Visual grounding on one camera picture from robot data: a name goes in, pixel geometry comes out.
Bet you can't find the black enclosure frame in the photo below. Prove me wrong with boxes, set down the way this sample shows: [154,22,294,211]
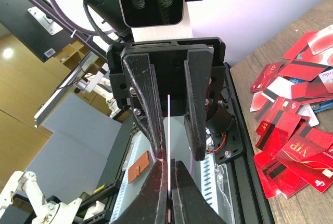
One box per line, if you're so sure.
[1,0,106,62]

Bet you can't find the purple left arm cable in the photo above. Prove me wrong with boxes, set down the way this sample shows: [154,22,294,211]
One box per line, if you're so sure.
[40,0,115,37]

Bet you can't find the light blue slotted cable duct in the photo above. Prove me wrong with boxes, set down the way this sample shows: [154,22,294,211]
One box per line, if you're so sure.
[113,129,223,223]

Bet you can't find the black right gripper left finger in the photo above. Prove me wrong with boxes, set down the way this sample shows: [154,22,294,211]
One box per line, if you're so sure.
[113,160,168,223]

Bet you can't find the pile of red cards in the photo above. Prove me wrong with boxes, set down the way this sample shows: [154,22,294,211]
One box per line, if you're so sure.
[250,26,332,199]

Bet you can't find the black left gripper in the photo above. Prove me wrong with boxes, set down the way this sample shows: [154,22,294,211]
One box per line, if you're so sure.
[106,37,226,161]

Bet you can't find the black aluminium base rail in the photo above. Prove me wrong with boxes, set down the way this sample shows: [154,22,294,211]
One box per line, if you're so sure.
[104,62,276,224]

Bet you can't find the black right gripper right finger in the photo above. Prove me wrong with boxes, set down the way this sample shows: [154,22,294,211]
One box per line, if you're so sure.
[171,159,225,224]

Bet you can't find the red card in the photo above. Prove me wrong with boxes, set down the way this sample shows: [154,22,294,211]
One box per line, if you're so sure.
[167,94,172,223]

